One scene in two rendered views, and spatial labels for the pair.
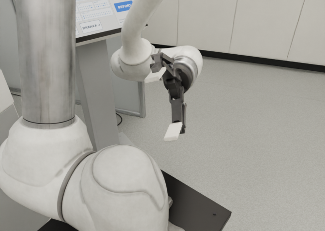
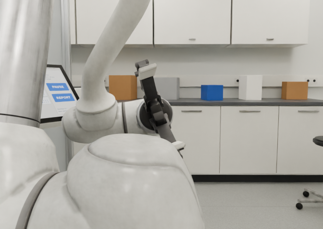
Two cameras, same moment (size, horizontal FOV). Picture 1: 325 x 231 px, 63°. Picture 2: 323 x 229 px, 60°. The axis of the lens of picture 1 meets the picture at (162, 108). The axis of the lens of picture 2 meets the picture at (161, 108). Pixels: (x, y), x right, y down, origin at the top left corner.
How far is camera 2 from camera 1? 0.31 m
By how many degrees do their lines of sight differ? 35
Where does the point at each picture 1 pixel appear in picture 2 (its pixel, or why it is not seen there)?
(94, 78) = not seen: hidden behind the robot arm
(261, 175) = not seen: outside the picture
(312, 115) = (264, 221)
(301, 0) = (217, 117)
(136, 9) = (106, 37)
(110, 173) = (124, 146)
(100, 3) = not seen: hidden behind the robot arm
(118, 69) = (73, 124)
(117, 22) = (55, 111)
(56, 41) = (34, 8)
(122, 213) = (156, 202)
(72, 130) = (40, 133)
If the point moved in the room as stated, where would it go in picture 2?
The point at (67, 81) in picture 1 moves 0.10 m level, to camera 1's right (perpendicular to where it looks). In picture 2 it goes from (40, 64) to (111, 65)
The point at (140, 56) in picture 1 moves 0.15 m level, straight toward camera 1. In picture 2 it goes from (104, 103) to (118, 109)
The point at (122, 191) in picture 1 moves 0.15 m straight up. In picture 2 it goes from (151, 162) to (150, 7)
